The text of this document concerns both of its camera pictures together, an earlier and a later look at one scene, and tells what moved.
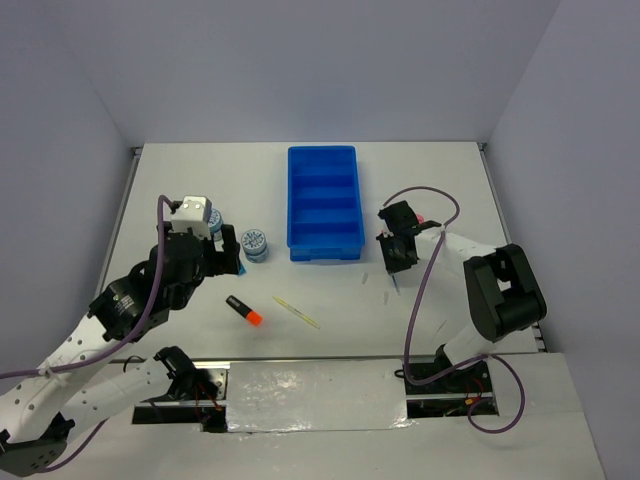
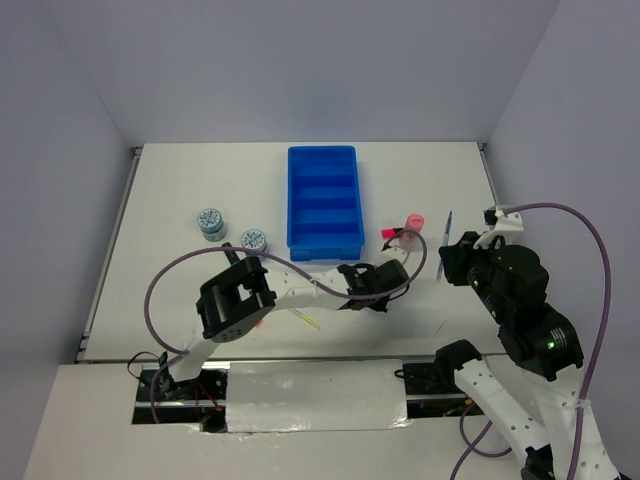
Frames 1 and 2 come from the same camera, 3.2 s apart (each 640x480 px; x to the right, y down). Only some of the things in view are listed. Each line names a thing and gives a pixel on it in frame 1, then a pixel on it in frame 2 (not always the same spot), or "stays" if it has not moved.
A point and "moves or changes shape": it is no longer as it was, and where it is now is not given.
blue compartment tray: [323, 203] stays
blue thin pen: [396, 286] moves or changes shape
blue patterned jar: [255, 247] stays
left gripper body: [207, 268] to [378, 304]
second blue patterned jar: [215, 224] stays
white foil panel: [320, 395] stays
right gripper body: [389, 233] to [471, 265]
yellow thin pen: [297, 312] stays
